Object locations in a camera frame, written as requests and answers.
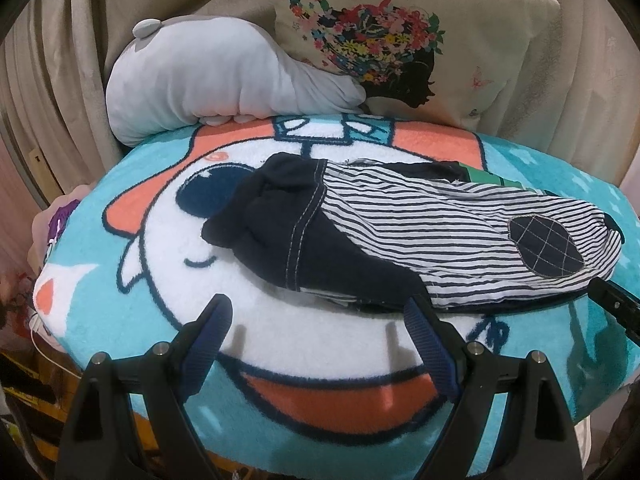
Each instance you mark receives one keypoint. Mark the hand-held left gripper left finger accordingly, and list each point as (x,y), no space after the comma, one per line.
(204,344)

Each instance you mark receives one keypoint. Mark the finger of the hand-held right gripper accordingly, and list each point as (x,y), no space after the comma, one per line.
(616,305)

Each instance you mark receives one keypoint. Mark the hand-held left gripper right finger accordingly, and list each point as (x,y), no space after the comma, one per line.
(429,336)

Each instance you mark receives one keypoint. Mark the striped navy pants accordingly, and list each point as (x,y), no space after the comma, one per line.
(380,240)

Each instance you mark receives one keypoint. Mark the cartoon printed blanket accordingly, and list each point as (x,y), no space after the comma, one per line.
(310,360)

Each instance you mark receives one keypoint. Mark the grey plush toy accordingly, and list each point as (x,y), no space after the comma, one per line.
(220,85)

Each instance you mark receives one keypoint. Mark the floral print cushion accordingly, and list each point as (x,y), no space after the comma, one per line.
(400,45)

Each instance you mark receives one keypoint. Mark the beige curtain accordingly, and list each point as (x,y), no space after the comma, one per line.
(65,85)

